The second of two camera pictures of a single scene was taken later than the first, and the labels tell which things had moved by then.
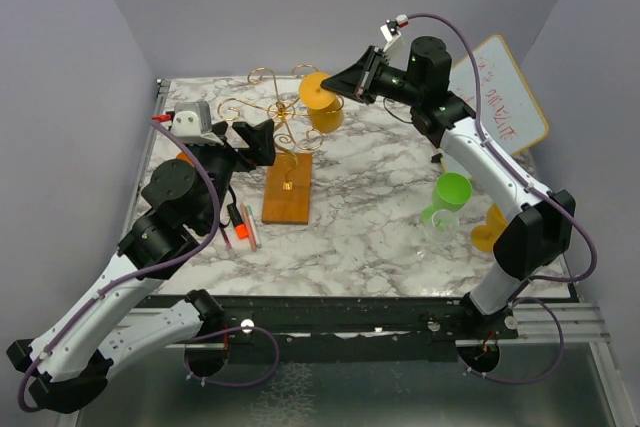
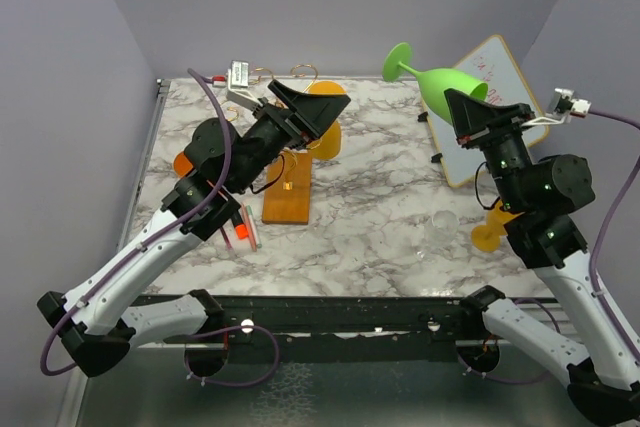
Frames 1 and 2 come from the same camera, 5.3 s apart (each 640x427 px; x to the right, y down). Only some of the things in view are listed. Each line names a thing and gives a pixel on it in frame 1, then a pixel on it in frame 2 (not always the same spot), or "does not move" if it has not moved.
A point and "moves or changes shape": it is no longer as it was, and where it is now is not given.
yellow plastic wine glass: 325,107 moves or changes shape
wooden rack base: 288,189 does not move
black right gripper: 357,80 -> 471,117
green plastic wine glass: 452,192 -> 436,80
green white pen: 250,213 does not move
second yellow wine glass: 484,236 does not move
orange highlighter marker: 241,228 does not move
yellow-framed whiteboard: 510,118 does not move
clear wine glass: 444,225 does not move
